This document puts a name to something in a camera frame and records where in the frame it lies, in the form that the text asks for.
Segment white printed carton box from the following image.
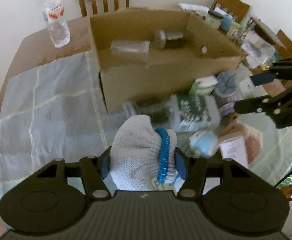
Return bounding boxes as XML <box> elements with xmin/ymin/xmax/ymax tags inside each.
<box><xmin>239</xmin><ymin>77</ymin><xmax>262</xmax><ymax>99</ymax></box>

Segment white knit glove blue cuff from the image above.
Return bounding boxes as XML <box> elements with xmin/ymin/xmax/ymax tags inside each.
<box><xmin>110</xmin><ymin>115</ymin><xmax>178</xmax><ymax>191</ymax></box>

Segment green white labelled jar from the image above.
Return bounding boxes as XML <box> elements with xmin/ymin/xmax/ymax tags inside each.
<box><xmin>123</xmin><ymin>94</ymin><xmax>221</xmax><ymax>132</ymax></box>

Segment light blue yarn ball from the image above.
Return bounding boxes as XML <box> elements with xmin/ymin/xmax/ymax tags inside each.
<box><xmin>189</xmin><ymin>131</ymin><xmax>218</xmax><ymax>159</ymax></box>

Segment crumpled clear plastic bag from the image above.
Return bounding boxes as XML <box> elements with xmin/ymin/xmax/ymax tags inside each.
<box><xmin>241</xmin><ymin>31</ymin><xmax>276</xmax><ymax>69</ymax></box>

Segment pink rectangular box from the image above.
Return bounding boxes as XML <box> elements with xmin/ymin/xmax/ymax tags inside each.
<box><xmin>219</xmin><ymin>135</ymin><xmax>249</xmax><ymax>168</ymax></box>

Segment purple yarn ball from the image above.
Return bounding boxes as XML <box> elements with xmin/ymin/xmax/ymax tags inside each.
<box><xmin>216</xmin><ymin>98</ymin><xmax>236</xmax><ymax>118</ymax></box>

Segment dark flat tablet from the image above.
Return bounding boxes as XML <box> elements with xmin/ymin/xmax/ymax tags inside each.
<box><xmin>250</xmin><ymin>16</ymin><xmax>286</xmax><ymax>48</ymax></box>

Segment blue grey yarn ball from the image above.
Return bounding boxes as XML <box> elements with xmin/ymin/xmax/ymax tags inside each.
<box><xmin>213</xmin><ymin>70</ymin><xmax>237</xmax><ymax>98</ymax></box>

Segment pale green canister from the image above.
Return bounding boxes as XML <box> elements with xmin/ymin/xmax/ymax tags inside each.
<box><xmin>226</xmin><ymin>21</ymin><xmax>241</xmax><ymax>40</ymax></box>

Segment small green white box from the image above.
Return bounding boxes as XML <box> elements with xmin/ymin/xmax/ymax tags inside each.
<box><xmin>188</xmin><ymin>75</ymin><xmax>218</xmax><ymax>95</ymax></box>

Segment light grey checked tablecloth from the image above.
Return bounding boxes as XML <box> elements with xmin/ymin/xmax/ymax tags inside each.
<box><xmin>0</xmin><ymin>51</ymin><xmax>292</xmax><ymax>198</ymax></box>

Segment wooden chair far right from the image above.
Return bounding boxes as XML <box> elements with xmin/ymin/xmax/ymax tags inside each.
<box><xmin>210</xmin><ymin>0</ymin><xmax>250</xmax><ymax>23</ymax></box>

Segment light blue cup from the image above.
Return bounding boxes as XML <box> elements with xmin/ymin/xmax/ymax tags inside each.
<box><xmin>220</xmin><ymin>14</ymin><xmax>233</xmax><ymax>31</ymax></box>

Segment black lid glass jar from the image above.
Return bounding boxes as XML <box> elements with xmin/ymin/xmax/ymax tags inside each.
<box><xmin>205</xmin><ymin>9</ymin><xmax>223</xmax><ymax>29</ymax></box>

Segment stack of white papers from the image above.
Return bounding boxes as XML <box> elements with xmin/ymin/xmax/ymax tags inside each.
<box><xmin>178</xmin><ymin>3</ymin><xmax>209</xmax><ymax>15</ymax></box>

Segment clear empty plastic jar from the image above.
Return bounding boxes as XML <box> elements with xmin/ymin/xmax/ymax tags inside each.
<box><xmin>111</xmin><ymin>40</ymin><xmax>150</xmax><ymax>63</ymax></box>

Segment open cardboard box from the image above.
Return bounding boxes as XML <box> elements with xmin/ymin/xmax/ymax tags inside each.
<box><xmin>90</xmin><ymin>8</ymin><xmax>244</xmax><ymax>114</ymax></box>

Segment dark jar with grey lid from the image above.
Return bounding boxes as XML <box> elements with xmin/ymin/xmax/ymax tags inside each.
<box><xmin>153</xmin><ymin>30</ymin><xmax>186</xmax><ymax>49</ymax></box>

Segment clear plastic water bottle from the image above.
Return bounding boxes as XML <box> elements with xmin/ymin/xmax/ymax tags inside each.
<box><xmin>43</xmin><ymin>0</ymin><xmax>71</xmax><ymax>48</ymax></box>

